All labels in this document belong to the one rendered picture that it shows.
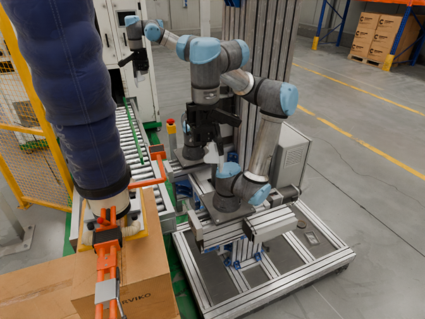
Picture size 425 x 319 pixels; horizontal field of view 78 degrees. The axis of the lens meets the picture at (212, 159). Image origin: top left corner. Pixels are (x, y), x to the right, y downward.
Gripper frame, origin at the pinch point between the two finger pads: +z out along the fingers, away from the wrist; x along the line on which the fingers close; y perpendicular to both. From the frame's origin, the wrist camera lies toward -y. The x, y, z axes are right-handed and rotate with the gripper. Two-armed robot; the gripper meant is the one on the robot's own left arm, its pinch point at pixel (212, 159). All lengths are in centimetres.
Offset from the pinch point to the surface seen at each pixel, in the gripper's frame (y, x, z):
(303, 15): -809, -906, 77
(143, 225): 23, -24, 45
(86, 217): 46, -37, 42
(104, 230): 38, -16, 33
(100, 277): 42, 3, 33
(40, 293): 84, -47, 98
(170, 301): 20, -5, 81
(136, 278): 32, -8, 58
